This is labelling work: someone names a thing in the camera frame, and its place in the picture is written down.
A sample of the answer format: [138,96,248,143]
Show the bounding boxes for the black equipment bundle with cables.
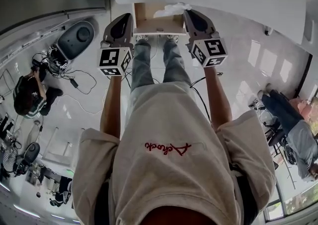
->
[31,44,70,77]

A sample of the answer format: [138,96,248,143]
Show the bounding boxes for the white paper item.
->
[153,2,192,18]

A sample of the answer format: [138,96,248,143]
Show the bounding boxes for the person's beige shirt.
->
[71,81,277,225]

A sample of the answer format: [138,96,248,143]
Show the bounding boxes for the grey office chair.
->
[23,143,41,164]

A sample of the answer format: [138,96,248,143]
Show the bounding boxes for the black office chair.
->
[263,119,289,147]

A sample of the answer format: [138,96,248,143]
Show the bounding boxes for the person's right white shoe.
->
[165,34,180,44]

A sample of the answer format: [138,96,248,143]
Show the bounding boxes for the person's right leg in jeans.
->
[162,39,192,86]

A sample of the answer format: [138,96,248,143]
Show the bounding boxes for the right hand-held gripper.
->
[183,9,229,68]

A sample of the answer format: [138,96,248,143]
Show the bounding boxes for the person's left leg in jeans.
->
[130,40,155,93]

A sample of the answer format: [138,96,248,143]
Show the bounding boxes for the person's left forearm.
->
[99,75,125,142]

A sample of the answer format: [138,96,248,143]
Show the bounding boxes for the person's right forearm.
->
[203,66,233,129]

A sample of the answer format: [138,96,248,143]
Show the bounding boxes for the grey rounded robot base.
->
[56,21,96,61]

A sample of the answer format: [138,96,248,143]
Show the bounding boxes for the person's leg in jeans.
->
[162,39,192,86]
[130,40,155,93]

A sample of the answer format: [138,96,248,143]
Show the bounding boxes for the window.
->
[263,186,318,223]

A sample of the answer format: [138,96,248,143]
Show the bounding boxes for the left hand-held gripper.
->
[96,12,135,77]

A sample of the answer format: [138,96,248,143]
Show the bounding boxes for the wooden desk drawer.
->
[132,2,187,36]

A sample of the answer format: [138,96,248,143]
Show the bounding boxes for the black cable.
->
[189,72,224,123]

